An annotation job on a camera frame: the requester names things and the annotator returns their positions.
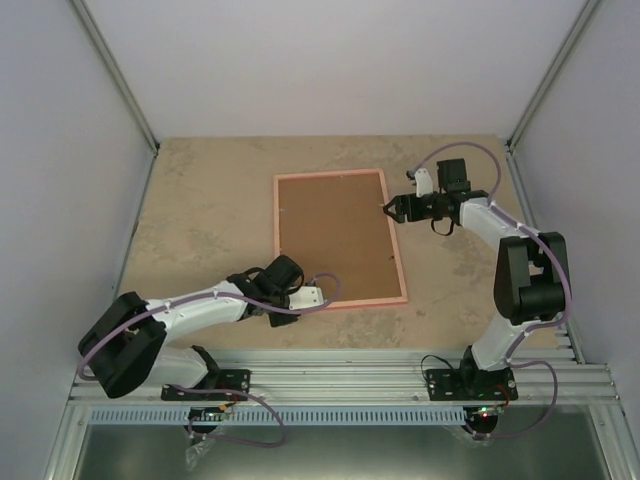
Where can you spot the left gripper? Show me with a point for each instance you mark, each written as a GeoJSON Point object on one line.
{"type": "Point", "coordinates": [277, 321]}

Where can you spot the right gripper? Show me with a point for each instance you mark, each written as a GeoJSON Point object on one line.
{"type": "Point", "coordinates": [405, 203]}

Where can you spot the brown cardboard backing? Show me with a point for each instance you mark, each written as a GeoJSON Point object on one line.
{"type": "Point", "coordinates": [340, 235]}

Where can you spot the pink picture frame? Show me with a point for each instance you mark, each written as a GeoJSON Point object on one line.
{"type": "Point", "coordinates": [395, 250]}

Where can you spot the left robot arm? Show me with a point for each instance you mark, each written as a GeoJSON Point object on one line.
{"type": "Point", "coordinates": [128, 347]}

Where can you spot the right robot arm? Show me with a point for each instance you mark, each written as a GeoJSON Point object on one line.
{"type": "Point", "coordinates": [531, 284]}

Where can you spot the left controller board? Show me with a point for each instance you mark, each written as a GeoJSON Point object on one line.
{"type": "Point", "coordinates": [210, 414]}

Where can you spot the controller board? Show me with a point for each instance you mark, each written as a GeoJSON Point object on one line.
{"type": "Point", "coordinates": [210, 414]}
{"type": "Point", "coordinates": [488, 411]}

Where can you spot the clear plastic bag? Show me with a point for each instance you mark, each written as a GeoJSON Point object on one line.
{"type": "Point", "coordinates": [197, 449]}

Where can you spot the right controller board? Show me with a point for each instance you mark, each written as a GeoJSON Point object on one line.
{"type": "Point", "coordinates": [488, 411]}

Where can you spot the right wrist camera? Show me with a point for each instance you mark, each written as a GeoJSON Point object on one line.
{"type": "Point", "coordinates": [422, 181]}

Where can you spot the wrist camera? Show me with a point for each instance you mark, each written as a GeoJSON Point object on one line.
{"type": "Point", "coordinates": [307, 297]}
{"type": "Point", "coordinates": [422, 181]}

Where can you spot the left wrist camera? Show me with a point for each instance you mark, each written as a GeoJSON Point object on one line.
{"type": "Point", "coordinates": [307, 297]}

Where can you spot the aluminium mounting rail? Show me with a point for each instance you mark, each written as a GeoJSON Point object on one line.
{"type": "Point", "coordinates": [394, 377]}

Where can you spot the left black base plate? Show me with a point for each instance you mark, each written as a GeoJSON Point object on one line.
{"type": "Point", "coordinates": [214, 386]}

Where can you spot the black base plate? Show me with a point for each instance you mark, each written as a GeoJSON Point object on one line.
{"type": "Point", "coordinates": [214, 386]}
{"type": "Point", "coordinates": [450, 384]}

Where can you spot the blue slotted cable duct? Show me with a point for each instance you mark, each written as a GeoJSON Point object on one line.
{"type": "Point", "coordinates": [245, 415]}

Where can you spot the right aluminium corner post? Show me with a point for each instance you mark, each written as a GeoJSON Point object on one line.
{"type": "Point", "coordinates": [566, 49]}

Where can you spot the aluminium corner post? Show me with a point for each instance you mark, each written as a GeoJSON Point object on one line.
{"type": "Point", "coordinates": [105, 55]}
{"type": "Point", "coordinates": [566, 49]}

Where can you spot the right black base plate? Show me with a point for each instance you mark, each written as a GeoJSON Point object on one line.
{"type": "Point", "coordinates": [450, 384]}

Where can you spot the left aluminium corner post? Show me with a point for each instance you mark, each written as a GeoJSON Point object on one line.
{"type": "Point", "coordinates": [105, 55]}

